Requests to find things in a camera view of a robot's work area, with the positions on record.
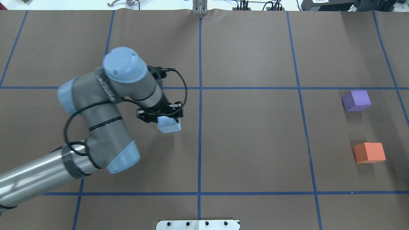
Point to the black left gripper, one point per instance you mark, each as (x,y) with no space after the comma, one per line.
(164,107)

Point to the light blue foam block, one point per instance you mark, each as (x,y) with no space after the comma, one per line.
(167,125)

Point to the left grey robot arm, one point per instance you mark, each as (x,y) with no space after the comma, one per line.
(95,135)

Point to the purple foam block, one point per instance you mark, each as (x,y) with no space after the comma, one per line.
(356,100)

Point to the orange foam block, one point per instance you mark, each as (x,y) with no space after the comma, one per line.
(369,152)

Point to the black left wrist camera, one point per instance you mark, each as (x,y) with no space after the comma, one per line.
(158,73)

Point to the aluminium frame post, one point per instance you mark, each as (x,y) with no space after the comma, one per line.
(200,7)

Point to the white camera pole base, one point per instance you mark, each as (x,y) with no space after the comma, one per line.
(218,224)

